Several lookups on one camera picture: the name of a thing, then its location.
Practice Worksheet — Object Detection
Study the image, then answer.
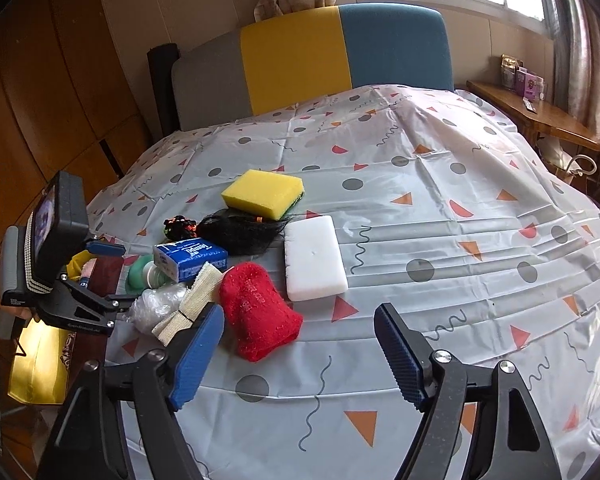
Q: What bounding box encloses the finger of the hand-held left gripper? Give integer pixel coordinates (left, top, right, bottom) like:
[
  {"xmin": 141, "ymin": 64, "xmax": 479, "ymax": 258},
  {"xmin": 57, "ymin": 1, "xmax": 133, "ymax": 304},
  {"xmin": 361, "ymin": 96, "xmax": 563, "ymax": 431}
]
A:
[
  {"xmin": 83, "ymin": 241, "xmax": 127, "ymax": 262},
  {"xmin": 76, "ymin": 279, "xmax": 137, "ymax": 323}
]

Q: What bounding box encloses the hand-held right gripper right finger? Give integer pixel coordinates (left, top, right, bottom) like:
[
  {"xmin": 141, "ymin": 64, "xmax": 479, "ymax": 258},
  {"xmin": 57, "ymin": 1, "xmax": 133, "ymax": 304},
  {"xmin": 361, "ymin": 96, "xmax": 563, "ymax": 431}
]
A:
[{"xmin": 373, "ymin": 302, "xmax": 563, "ymax": 480}]

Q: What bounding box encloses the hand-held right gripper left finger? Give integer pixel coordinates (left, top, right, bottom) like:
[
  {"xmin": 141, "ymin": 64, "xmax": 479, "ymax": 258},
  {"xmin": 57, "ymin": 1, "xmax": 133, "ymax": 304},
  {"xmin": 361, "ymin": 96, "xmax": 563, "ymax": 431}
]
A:
[{"xmin": 34, "ymin": 302, "xmax": 226, "ymax": 480}]

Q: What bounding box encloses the yellow cloth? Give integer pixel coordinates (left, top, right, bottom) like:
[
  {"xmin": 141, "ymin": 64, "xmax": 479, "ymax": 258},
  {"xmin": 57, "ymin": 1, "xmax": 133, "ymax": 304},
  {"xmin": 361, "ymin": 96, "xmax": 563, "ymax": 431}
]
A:
[{"xmin": 66, "ymin": 250, "xmax": 97, "ymax": 281}]

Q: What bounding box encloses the green hat-shaped toy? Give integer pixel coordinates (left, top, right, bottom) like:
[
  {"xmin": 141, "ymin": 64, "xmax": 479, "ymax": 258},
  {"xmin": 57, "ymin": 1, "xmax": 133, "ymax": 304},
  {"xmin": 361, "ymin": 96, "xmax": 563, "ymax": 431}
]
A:
[{"xmin": 127, "ymin": 255, "xmax": 156, "ymax": 292}]

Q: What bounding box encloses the clear plastic bag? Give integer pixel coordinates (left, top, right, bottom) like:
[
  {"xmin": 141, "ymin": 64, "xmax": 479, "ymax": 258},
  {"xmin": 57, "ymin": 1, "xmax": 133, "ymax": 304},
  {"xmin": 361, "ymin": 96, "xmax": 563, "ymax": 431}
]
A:
[{"xmin": 128, "ymin": 284, "xmax": 188, "ymax": 334}]

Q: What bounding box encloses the beige waffle cloth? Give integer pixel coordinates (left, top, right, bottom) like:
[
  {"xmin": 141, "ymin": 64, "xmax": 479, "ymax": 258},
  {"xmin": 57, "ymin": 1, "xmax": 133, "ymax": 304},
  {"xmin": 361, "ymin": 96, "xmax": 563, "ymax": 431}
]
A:
[{"xmin": 152, "ymin": 262, "xmax": 224, "ymax": 347}]

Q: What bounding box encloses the blue tissue pack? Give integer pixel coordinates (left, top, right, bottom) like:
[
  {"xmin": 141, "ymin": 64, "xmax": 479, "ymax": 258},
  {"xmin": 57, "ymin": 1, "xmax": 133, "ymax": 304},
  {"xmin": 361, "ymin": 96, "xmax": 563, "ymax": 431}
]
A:
[{"xmin": 153, "ymin": 240, "xmax": 229, "ymax": 283}]

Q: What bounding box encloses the gold metal tray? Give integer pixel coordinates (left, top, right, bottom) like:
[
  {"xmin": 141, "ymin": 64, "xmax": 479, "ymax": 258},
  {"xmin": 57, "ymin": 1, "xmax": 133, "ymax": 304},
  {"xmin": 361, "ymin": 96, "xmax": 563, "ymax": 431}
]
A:
[{"xmin": 7, "ymin": 317, "xmax": 74, "ymax": 406}]

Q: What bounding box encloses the white soap bar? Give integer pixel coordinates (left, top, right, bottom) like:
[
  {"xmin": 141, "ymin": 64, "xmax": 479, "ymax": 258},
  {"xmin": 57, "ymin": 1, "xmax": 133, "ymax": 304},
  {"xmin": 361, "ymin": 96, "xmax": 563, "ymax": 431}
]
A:
[{"xmin": 284, "ymin": 215, "xmax": 349, "ymax": 303}]

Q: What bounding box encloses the black wig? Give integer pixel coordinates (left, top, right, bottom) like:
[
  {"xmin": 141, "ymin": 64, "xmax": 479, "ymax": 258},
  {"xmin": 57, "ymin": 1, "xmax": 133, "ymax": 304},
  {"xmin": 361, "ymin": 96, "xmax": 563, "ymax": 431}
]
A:
[{"xmin": 196, "ymin": 212, "xmax": 293, "ymax": 257}]

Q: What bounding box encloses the red fluffy cloth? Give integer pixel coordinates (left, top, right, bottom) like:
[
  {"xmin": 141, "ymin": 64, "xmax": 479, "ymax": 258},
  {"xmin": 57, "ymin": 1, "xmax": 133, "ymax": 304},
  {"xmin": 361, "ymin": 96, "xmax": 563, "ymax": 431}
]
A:
[{"xmin": 219, "ymin": 261, "xmax": 305, "ymax": 363}]

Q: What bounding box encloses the wooden wardrobe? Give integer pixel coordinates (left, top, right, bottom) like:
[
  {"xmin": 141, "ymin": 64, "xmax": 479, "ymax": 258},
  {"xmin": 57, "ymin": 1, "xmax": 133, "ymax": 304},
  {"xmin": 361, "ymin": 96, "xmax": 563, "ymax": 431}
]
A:
[{"xmin": 0, "ymin": 0, "xmax": 154, "ymax": 266}]

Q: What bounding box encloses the printed bed sheet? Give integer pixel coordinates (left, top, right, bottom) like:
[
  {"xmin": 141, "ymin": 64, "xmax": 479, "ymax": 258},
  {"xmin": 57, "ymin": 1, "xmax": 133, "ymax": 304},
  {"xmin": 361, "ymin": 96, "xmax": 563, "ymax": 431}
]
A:
[{"xmin": 87, "ymin": 82, "xmax": 600, "ymax": 480}]

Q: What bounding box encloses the yellow sponge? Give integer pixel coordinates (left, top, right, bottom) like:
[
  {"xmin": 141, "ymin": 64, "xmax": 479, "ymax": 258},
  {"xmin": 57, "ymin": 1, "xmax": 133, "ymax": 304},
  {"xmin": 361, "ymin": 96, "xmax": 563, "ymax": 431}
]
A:
[{"xmin": 221, "ymin": 170, "xmax": 305, "ymax": 222}]

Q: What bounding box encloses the grey yellow blue headboard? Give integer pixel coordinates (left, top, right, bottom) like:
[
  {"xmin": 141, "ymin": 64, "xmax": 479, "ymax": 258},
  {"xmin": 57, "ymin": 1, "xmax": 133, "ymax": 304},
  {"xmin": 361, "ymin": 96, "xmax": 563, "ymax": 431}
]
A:
[{"xmin": 171, "ymin": 4, "xmax": 455, "ymax": 134}]

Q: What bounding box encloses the wooden side table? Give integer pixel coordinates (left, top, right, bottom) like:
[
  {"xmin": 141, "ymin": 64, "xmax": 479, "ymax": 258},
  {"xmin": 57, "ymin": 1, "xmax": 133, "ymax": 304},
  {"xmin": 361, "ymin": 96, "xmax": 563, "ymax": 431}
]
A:
[{"xmin": 466, "ymin": 80, "xmax": 600, "ymax": 154}]

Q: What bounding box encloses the purple box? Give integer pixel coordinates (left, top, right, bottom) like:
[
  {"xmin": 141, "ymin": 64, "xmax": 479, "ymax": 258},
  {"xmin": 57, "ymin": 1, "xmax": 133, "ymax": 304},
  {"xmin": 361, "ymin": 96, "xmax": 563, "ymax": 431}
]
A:
[{"xmin": 517, "ymin": 72, "xmax": 542, "ymax": 97}]

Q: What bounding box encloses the striped curtain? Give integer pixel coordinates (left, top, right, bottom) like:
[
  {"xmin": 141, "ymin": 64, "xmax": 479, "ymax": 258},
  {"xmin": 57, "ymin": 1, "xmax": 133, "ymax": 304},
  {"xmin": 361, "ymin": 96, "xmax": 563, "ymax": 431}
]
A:
[{"xmin": 532, "ymin": 0, "xmax": 600, "ymax": 142}]

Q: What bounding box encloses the black orange hair tie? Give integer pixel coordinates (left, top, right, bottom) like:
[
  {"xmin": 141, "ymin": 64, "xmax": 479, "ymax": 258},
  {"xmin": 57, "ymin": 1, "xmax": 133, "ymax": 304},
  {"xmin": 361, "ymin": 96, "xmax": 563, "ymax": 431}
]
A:
[{"xmin": 162, "ymin": 215, "xmax": 199, "ymax": 242}]

